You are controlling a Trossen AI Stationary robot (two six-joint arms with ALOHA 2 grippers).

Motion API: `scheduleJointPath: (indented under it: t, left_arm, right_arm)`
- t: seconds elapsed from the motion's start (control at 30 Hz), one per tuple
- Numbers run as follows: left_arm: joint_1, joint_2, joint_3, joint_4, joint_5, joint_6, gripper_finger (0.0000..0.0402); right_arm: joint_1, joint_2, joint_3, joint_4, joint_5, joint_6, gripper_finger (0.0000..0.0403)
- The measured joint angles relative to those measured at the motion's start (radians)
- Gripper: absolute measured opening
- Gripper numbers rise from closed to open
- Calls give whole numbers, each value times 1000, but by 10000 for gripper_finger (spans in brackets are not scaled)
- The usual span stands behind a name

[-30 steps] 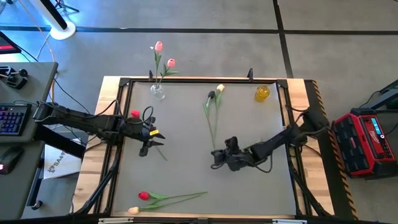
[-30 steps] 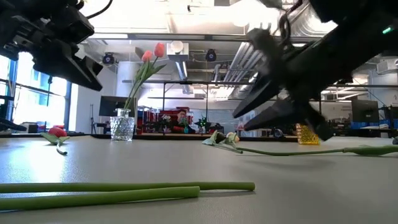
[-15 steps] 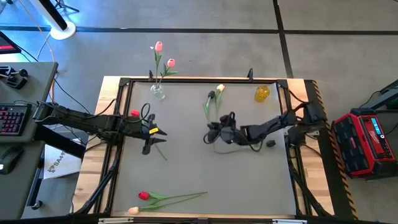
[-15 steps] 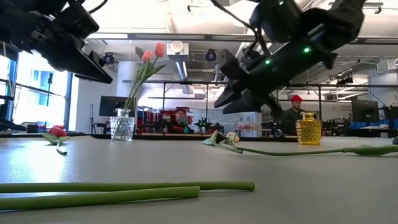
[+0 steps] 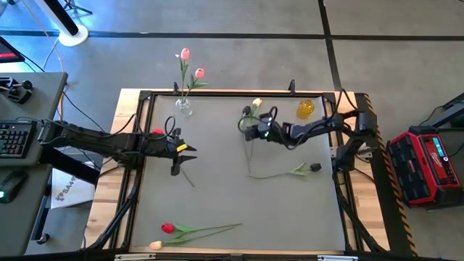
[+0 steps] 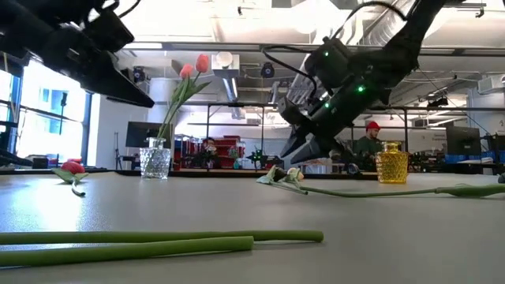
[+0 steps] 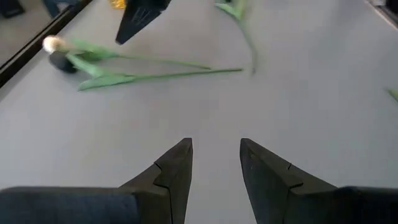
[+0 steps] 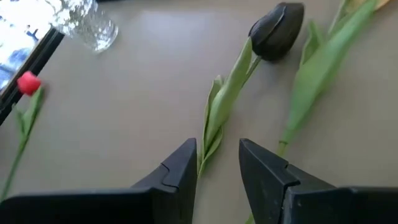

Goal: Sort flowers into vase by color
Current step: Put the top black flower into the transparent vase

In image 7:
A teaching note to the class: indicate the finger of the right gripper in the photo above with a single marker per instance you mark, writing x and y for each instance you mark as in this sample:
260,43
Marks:
138,18

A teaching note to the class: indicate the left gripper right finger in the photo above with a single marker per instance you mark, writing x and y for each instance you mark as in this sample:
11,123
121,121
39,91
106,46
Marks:
311,205

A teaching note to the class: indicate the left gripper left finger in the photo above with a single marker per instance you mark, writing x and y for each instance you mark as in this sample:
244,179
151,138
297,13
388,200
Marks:
124,205

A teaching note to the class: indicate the black artificial tulip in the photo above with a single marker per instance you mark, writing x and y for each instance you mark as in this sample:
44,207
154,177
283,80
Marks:
62,62

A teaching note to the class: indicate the cream artificial tulip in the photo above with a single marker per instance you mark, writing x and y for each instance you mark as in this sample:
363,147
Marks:
53,44

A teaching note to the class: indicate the pink tulips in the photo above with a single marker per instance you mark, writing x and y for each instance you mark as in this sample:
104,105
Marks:
236,12

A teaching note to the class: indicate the yellow glass vase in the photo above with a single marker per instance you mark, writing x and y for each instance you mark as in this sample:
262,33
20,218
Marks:
118,3

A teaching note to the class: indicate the grey table mat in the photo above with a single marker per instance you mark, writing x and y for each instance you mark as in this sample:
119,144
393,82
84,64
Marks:
199,109

